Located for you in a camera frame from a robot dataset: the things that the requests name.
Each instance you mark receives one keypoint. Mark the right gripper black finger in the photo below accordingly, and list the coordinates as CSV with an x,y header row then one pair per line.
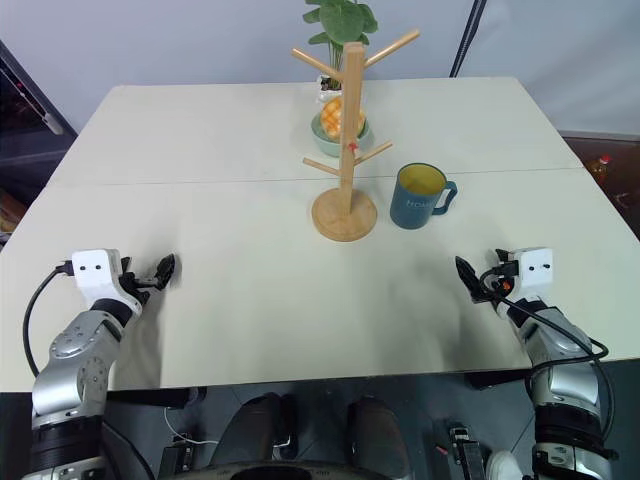
x,y
466,272
477,294

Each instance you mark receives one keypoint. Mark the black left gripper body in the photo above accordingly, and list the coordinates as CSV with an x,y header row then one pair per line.
x,y
134,285

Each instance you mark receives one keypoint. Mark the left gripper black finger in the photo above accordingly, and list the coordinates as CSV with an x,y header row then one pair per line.
x,y
168,263
163,281

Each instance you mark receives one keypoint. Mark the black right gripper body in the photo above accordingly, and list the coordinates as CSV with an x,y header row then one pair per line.
x,y
495,287

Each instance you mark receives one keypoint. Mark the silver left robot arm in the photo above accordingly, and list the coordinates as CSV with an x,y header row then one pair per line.
x,y
75,350

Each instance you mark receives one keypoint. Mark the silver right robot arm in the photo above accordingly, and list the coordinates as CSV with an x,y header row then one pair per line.
x,y
565,370

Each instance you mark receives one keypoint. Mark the wooden mug tree stand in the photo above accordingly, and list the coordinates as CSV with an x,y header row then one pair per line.
x,y
350,150

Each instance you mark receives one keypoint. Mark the blue mug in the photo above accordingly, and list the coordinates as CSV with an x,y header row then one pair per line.
x,y
412,207

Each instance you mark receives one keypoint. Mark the brown cardboard box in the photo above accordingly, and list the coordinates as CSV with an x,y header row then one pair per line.
x,y
9,212

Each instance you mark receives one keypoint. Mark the black floor device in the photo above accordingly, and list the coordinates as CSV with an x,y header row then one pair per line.
x,y
467,450
176,452

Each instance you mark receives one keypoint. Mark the bottle with red cap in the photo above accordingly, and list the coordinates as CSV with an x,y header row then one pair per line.
x,y
601,169

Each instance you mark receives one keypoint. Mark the red mark sticker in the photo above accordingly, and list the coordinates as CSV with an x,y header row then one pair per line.
x,y
353,145

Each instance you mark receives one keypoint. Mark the dark rounded shape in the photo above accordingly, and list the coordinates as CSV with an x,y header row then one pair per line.
x,y
375,430
255,425

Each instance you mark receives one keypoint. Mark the white shoe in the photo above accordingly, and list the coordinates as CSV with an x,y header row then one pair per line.
x,y
505,465

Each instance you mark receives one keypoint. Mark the light green bowl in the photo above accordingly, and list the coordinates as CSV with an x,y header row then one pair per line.
x,y
325,144

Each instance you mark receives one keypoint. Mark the dark panel with grey bar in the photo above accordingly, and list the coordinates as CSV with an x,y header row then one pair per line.
x,y
25,115

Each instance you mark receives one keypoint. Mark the yellow pineapple bun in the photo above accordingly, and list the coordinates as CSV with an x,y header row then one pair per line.
x,y
331,117

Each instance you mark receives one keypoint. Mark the black slanted pole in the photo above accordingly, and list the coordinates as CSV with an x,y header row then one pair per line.
x,y
465,40

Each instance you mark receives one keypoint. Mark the green plant in white pot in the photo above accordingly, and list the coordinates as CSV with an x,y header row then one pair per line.
x,y
345,20

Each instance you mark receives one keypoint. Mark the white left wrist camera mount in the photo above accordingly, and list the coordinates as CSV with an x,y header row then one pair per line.
x,y
95,272

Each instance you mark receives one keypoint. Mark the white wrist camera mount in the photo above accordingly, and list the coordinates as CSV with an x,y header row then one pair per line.
x,y
95,272
534,272

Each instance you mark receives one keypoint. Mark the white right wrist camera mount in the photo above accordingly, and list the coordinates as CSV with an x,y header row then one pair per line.
x,y
534,272

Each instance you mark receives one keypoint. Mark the black table bracket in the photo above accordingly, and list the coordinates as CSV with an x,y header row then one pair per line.
x,y
495,380
150,397

